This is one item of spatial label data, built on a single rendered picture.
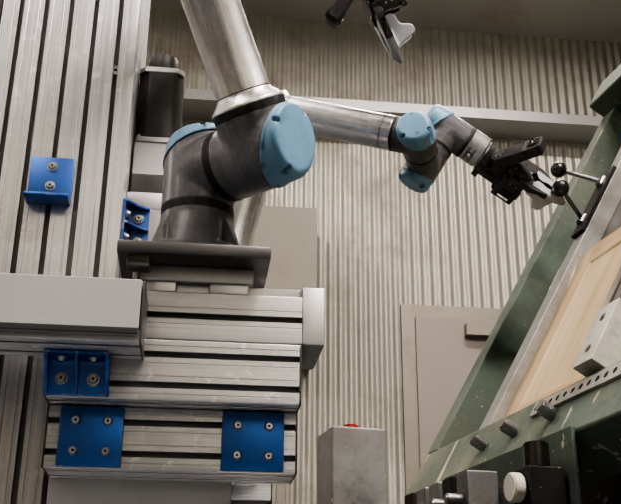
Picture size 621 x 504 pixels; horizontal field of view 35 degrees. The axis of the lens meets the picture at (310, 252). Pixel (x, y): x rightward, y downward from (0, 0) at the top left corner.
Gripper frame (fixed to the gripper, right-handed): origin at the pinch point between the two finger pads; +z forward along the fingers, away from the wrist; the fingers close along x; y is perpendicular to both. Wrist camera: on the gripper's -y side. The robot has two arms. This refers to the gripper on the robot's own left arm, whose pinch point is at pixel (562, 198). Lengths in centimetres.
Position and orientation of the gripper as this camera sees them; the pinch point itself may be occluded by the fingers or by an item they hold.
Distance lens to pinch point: 229.0
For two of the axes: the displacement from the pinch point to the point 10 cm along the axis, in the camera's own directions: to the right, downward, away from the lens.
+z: 8.3, 5.6, 0.2
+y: -4.2, 5.9, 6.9
